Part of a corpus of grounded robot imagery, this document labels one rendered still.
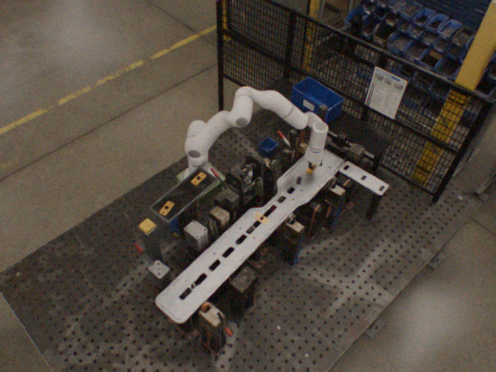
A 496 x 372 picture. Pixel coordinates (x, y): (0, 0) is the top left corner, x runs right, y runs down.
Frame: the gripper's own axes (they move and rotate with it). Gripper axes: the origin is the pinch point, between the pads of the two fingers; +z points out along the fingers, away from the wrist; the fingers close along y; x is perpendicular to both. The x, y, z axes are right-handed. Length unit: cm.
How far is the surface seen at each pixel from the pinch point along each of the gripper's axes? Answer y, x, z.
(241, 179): -17.1, -44.1, -13.6
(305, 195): 8.6, -17.9, 3.7
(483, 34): 47, 57, -81
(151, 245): -30, -98, 0
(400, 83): 17, 54, -38
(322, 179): 9.1, -1.6, 3.6
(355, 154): 14.6, 23.5, -1.3
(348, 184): 22.0, 6.5, 5.6
